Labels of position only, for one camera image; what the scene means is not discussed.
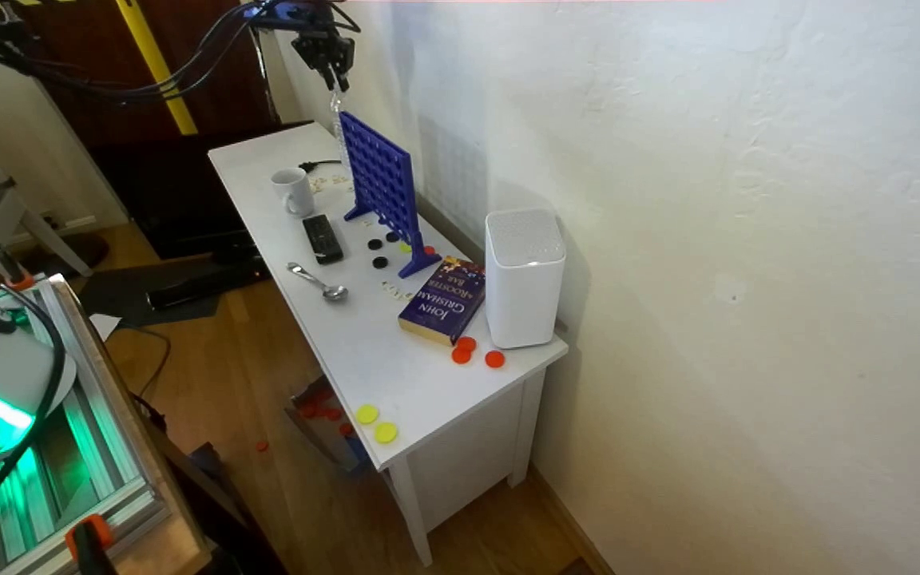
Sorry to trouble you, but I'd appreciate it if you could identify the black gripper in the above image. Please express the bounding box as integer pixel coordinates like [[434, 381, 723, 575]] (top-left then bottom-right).
[[292, 0, 359, 93]]

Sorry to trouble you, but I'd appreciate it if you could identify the blue connect four grid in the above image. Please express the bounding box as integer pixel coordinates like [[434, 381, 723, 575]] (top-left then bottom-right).
[[340, 110, 436, 278]]

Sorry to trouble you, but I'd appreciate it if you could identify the black remote control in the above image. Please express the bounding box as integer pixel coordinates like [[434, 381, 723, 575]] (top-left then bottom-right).
[[302, 213, 343, 265]]

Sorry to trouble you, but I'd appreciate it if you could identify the yellow pole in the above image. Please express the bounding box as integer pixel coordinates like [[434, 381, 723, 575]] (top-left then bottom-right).
[[116, 0, 197, 138]]

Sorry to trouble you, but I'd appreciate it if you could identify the metal spoon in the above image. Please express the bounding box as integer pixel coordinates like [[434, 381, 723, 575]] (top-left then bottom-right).
[[286, 262, 349, 304]]

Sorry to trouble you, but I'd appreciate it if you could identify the blue paperback book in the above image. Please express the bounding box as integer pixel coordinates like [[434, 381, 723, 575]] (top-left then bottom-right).
[[399, 256, 484, 345]]

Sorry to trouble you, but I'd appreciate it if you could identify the white square bin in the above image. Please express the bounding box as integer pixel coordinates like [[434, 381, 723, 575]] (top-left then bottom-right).
[[484, 208, 565, 347]]

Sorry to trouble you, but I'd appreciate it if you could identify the white side table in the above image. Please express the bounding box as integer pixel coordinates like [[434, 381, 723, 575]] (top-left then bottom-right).
[[206, 123, 570, 561]]

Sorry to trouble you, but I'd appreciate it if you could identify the red game disc front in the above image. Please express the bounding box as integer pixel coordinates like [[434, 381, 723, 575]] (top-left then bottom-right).
[[484, 352, 506, 366]]

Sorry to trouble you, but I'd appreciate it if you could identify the yellow game disc upper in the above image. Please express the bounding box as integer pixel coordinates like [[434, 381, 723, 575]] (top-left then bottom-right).
[[353, 402, 379, 426]]

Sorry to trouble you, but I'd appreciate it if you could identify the yellow game disc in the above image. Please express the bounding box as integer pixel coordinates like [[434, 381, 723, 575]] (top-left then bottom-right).
[[353, 402, 379, 426], [374, 422, 399, 445]]

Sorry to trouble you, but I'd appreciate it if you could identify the yellow game disc lower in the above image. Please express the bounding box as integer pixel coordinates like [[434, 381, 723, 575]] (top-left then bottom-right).
[[374, 422, 399, 445]]

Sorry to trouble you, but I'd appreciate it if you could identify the black cable bundle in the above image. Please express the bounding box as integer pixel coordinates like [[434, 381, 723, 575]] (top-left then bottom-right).
[[0, 0, 302, 105]]

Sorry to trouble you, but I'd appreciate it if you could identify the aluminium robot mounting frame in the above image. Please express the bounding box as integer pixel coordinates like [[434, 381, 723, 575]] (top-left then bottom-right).
[[0, 278, 215, 575]]

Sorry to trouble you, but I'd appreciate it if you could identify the orange clamp handle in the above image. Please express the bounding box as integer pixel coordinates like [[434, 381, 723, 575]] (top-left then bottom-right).
[[65, 514, 117, 575]]

